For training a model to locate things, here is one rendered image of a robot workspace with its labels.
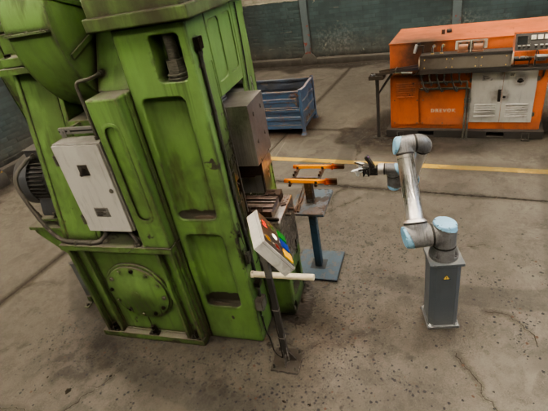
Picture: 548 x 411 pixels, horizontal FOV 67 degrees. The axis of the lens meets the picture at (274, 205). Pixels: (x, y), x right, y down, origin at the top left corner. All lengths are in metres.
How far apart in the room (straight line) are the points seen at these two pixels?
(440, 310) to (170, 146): 2.15
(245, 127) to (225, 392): 1.80
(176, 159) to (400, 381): 2.03
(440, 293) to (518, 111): 3.44
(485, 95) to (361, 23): 4.82
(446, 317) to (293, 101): 4.17
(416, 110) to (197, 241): 4.03
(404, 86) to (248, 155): 3.71
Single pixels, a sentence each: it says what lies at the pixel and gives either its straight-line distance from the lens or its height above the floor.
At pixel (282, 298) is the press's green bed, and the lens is 3.39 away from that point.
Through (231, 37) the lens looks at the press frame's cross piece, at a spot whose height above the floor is 2.10.
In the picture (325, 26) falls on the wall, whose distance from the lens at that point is 10.45.
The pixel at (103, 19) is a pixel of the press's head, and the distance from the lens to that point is 2.43.
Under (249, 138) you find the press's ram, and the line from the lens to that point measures 2.61.
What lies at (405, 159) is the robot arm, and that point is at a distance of 2.86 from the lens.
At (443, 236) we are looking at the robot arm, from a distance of 2.87.
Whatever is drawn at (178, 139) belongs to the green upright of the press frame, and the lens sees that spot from 2.56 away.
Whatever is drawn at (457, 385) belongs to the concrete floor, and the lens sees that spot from 3.11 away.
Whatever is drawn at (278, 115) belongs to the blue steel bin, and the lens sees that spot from 6.65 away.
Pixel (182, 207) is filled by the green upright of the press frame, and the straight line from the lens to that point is 2.80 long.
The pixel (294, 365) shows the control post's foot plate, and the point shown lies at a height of 0.01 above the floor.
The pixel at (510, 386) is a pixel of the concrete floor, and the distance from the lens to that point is 3.17.
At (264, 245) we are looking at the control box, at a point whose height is 1.17.
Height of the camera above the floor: 2.51
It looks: 31 degrees down
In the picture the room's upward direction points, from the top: 11 degrees counter-clockwise
